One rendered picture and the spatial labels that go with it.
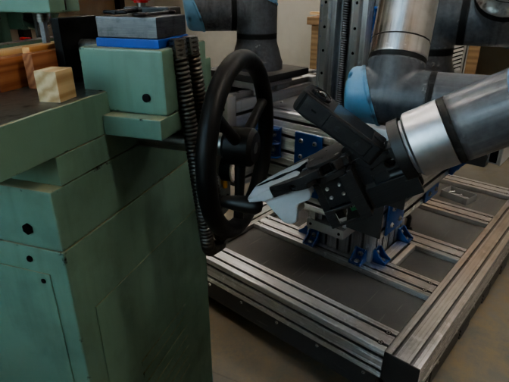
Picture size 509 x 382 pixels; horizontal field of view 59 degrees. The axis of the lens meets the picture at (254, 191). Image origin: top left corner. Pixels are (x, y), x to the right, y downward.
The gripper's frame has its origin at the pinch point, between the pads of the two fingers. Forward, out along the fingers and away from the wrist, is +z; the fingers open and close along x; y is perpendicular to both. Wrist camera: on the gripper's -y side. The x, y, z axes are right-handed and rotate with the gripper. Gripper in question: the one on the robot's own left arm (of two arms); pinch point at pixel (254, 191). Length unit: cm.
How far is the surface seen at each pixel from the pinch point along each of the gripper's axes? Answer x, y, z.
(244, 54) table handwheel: 10.4, -16.2, -3.5
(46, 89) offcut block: -4.9, -24.1, 16.7
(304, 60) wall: 342, -7, 77
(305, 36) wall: 342, -23, 67
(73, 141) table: -5.0, -16.9, 17.5
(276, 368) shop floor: 45, 64, 47
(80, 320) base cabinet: -9.9, 5.7, 30.5
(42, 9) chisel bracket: 7.9, -36.8, 20.9
